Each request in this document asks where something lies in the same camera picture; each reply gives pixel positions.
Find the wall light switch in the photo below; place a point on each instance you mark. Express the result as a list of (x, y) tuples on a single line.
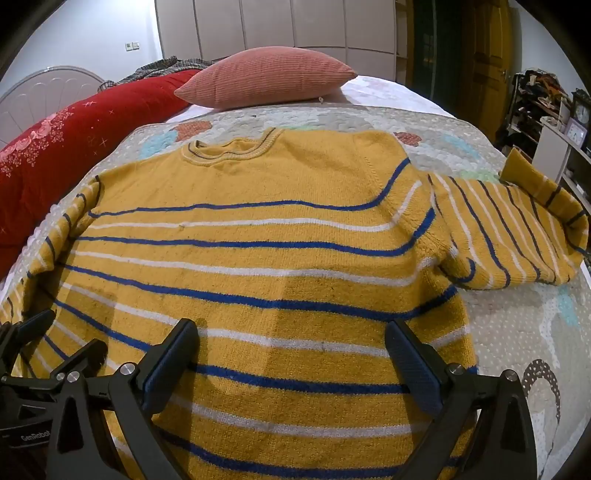
[(132, 46)]

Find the pink corduroy pillow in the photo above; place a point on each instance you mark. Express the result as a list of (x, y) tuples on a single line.
[(265, 75)]

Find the white bed headboard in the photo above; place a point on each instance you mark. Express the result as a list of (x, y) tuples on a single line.
[(40, 94)]

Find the grey plaid blanket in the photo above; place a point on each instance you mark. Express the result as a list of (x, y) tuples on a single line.
[(158, 68)]

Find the dark mantel clock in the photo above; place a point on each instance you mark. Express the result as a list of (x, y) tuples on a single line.
[(581, 108)]

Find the wooden door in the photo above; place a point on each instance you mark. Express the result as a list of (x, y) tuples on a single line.
[(487, 63)]

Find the red floral comforter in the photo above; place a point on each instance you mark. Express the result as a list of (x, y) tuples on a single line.
[(46, 161)]

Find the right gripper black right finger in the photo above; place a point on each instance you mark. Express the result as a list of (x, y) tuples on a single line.
[(502, 445)]

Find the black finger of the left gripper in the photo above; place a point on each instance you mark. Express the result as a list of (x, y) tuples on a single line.
[(87, 361), (14, 337)]

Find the yellow striped knit sweater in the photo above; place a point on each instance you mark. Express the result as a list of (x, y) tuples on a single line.
[(277, 299)]

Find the patchwork quilted bedspread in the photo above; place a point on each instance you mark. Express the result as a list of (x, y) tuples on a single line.
[(508, 276)]

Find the white shelf unit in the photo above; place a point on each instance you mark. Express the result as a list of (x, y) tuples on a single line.
[(560, 159)]

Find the small pink clock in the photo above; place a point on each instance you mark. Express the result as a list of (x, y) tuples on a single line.
[(575, 132)]

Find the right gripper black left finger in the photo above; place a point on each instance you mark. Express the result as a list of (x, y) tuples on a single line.
[(81, 446)]

